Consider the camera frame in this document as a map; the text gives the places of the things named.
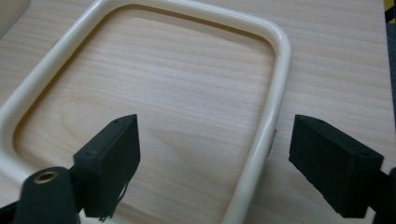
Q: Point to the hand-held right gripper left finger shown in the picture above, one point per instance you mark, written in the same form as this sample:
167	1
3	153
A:
109	168

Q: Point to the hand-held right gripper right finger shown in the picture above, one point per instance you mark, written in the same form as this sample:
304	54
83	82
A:
336	168

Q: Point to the black striped stand base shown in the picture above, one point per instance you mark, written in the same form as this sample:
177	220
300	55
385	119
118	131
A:
390	11

